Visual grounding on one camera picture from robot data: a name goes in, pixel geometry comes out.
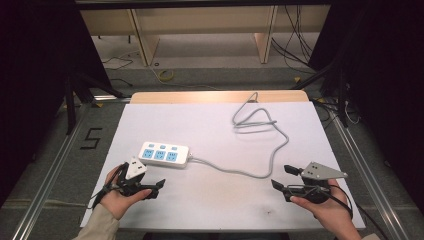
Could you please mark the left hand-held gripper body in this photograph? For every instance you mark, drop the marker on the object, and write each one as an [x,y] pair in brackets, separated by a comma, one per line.
[136,168]

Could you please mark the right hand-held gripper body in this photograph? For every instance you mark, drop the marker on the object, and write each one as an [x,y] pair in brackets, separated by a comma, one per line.
[320,170]

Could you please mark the person's left hand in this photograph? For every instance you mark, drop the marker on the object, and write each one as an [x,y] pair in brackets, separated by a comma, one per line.
[115,201]

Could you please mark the person's right hand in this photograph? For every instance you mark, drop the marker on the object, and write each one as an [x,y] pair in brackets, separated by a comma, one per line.
[333,211]

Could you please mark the white and blue power strip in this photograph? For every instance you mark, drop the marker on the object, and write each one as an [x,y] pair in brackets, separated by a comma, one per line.
[165,160]

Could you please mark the white table cover board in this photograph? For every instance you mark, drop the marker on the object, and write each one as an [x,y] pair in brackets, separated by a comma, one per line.
[206,196]

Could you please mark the black metal stand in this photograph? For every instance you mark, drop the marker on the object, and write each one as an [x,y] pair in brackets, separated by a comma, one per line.
[70,103]
[340,96]

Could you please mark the black curtain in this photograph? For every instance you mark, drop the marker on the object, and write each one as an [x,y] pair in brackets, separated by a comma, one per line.
[390,83]
[30,83]

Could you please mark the aluminium floor rail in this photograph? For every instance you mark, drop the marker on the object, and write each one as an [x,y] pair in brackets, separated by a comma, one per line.
[370,180]
[46,176]

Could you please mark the light wooden desk frame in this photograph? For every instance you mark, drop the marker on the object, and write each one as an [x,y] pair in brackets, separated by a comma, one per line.
[206,20]

